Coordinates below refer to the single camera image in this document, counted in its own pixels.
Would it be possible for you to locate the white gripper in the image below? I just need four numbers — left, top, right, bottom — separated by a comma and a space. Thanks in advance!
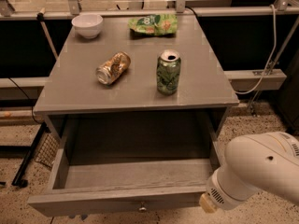
199, 167, 259, 214

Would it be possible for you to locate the grey top drawer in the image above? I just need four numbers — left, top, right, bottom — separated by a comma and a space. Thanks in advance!
28, 110, 221, 217

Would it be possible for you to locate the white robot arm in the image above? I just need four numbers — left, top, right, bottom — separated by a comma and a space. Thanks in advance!
199, 132, 299, 213

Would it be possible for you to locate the metal drawer knob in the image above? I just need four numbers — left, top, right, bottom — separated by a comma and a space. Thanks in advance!
138, 203, 147, 213

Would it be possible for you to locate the green soda can upright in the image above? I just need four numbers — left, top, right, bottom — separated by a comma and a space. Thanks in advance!
156, 49, 181, 95

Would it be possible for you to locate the grey wooden cabinet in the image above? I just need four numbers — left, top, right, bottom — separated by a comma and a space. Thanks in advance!
35, 15, 238, 133

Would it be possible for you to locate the gold soda can lying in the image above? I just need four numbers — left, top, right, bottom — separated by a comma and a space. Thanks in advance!
95, 51, 131, 85

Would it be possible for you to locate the green chip bag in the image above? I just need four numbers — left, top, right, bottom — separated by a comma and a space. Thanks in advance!
128, 14, 178, 36

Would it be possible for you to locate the white ceramic bowl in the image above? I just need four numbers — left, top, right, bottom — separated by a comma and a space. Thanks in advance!
71, 14, 104, 39

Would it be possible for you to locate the wooden stick black tip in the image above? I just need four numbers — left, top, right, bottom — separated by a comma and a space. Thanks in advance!
36, 7, 58, 60

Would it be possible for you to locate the grey metal rail frame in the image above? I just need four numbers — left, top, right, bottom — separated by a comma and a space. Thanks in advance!
0, 0, 299, 78

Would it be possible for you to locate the wire mesh panel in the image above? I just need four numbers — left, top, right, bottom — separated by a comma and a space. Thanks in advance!
35, 133, 59, 169

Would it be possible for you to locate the white cable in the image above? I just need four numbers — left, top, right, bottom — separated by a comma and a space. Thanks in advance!
234, 3, 278, 95

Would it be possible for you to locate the black metal floor frame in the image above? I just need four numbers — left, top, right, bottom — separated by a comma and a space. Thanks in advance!
0, 122, 47, 188

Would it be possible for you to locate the black cable left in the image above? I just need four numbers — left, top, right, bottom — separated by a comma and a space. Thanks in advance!
7, 77, 42, 125

